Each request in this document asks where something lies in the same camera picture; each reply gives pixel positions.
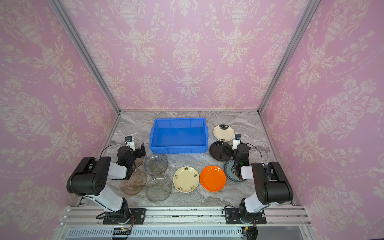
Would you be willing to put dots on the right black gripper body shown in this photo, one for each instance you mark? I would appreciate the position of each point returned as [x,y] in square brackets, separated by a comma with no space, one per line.
[235,157]

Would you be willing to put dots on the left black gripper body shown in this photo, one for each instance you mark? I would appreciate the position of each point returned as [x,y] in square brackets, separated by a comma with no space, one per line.
[136,154]

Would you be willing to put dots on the blue floral patterned plate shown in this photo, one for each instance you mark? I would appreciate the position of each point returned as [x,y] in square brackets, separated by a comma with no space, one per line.
[230,172]

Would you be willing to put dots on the black round plate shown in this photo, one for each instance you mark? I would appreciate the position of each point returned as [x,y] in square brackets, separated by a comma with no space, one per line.
[221,151]

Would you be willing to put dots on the cream plate with black patch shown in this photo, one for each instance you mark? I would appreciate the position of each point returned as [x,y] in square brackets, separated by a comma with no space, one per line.
[224,133]

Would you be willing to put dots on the brown glass plate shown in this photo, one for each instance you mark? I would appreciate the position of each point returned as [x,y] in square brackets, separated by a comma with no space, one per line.
[135,184]
[138,162]

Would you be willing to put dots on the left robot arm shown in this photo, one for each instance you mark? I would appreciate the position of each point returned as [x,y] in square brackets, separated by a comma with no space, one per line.
[89,180]

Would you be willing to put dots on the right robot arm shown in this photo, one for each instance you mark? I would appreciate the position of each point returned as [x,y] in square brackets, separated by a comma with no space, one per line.
[272,187]

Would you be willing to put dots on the blue plastic bin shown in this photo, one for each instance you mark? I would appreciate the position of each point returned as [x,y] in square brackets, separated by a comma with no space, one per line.
[179,136]

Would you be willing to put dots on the grey glass plate upper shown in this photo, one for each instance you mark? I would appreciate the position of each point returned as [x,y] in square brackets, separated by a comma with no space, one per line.
[156,164]

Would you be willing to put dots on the grey glass plate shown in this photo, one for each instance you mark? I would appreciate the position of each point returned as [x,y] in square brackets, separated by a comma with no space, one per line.
[156,164]
[159,187]

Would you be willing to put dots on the orange round plate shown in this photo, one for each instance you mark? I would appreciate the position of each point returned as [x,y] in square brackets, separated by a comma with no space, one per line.
[213,179]

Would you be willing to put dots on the grey glass plate lower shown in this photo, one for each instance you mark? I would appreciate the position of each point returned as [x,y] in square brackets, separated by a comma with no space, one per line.
[159,187]

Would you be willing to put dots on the cream plate with flowers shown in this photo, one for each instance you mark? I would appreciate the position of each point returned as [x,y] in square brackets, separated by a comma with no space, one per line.
[186,179]

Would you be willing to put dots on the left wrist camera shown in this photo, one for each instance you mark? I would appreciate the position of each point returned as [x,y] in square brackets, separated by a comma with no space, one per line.
[130,142]

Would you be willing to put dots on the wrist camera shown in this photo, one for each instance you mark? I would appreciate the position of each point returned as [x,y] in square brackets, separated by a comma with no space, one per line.
[130,142]
[236,141]

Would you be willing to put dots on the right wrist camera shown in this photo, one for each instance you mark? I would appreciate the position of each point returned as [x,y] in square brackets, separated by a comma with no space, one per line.
[236,141]

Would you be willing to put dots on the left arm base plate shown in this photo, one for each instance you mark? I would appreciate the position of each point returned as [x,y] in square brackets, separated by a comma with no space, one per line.
[135,216]

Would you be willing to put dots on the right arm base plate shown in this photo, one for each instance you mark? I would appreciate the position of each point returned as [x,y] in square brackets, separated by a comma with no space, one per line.
[235,216]

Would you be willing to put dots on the aluminium front rail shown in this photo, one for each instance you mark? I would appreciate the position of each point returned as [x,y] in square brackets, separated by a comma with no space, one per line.
[187,223]

